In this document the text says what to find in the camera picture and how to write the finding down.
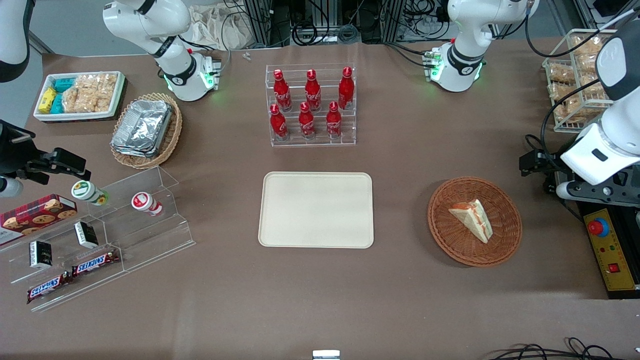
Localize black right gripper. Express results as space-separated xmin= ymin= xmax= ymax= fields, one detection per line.
xmin=0 ymin=120 xmax=92 ymax=184

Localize beige cloth bag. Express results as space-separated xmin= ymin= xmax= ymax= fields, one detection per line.
xmin=187 ymin=4 xmax=256 ymax=51

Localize stacked aluminium foil containers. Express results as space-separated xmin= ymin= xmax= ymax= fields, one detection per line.
xmin=111 ymin=99 xmax=174 ymax=158

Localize black appliance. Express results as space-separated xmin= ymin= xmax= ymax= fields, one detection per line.
xmin=544 ymin=170 xmax=640 ymax=300

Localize white rectangular snack tray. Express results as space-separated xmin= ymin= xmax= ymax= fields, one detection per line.
xmin=33 ymin=71 xmax=126 ymax=122

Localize clear bag of rice crackers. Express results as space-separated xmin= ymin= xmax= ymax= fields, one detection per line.
xmin=62 ymin=75 xmax=98 ymax=114
xmin=93 ymin=73 xmax=119 ymax=113

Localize yellow emergency stop control box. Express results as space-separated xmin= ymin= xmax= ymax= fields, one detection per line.
xmin=583 ymin=208 xmax=639 ymax=292

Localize beige plastic tray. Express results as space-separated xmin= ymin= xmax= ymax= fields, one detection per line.
xmin=258 ymin=171 xmax=375 ymax=249

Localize small black box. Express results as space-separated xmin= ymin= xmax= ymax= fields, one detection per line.
xmin=74 ymin=221 xmax=99 ymax=249
xmin=29 ymin=240 xmax=54 ymax=269

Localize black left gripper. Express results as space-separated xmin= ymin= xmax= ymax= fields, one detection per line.
xmin=519 ymin=148 xmax=567 ymax=177

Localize oval light wicker basket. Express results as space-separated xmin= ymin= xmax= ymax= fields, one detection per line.
xmin=110 ymin=92 xmax=183 ymax=170

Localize bagged cracker snack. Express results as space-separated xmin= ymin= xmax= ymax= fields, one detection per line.
xmin=547 ymin=64 xmax=576 ymax=84
xmin=582 ymin=75 xmax=607 ymax=99
xmin=572 ymin=35 xmax=604 ymax=56
xmin=554 ymin=97 xmax=586 ymax=124
xmin=549 ymin=82 xmax=577 ymax=101
xmin=575 ymin=52 xmax=607 ymax=76

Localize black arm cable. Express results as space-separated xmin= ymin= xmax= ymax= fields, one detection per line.
xmin=524 ymin=0 xmax=640 ymax=168

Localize clear acrylic bottle rack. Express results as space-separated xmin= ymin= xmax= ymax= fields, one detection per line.
xmin=265 ymin=63 xmax=357 ymax=147

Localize aluminium frame post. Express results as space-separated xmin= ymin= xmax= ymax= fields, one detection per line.
xmin=384 ymin=0 xmax=417 ymax=42
xmin=244 ymin=0 xmax=292 ymax=47

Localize Snickers chocolate bar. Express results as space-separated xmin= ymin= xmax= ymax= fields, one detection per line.
xmin=71 ymin=249 xmax=121 ymax=277
xmin=26 ymin=271 xmax=73 ymax=305

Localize clear acrylic stepped shelf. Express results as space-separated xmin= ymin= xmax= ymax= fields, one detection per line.
xmin=90 ymin=166 xmax=197 ymax=274
xmin=0 ymin=200 xmax=126 ymax=313

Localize green-capped yogurt bottle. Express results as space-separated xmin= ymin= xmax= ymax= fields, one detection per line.
xmin=71 ymin=180 xmax=109 ymax=207

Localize red-capped yogurt bottle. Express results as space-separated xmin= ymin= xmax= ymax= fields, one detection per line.
xmin=131 ymin=192 xmax=164 ymax=217

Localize yellow snack pack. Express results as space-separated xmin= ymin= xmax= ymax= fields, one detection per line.
xmin=38 ymin=87 xmax=58 ymax=114

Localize black cable bundle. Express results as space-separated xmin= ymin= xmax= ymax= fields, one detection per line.
xmin=487 ymin=337 xmax=619 ymax=360

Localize triangular sandwich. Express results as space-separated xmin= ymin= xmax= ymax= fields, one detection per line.
xmin=448 ymin=199 xmax=494 ymax=244

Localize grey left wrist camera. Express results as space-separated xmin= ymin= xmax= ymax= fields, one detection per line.
xmin=556 ymin=181 xmax=640 ymax=206

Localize red cola bottle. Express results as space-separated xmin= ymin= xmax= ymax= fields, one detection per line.
xmin=270 ymin=103 xmax=289 ymax=141
xmin=273 ymin=69 xmax=293 ymax=112
xmin=298 ymin=101 xmax=316 ymax=140
xmin=338 ymin=66 xmax=355 ymax=110
xmin=326 ymin=101 xmax=343 ymax=139
xmin=304 ymin=69 xmax=322 ymax=112

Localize red cookie box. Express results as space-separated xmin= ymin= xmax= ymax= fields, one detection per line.
xmin=0 ymin=194 xmax=78 ymax=246

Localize white wire rack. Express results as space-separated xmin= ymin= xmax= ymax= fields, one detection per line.
xmin=542 ymin=28 xmax=623 ymax=134

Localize round brown wicker basket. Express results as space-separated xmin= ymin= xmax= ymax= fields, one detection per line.
xmin=427 ymin=176 xmax=523 ymax=268

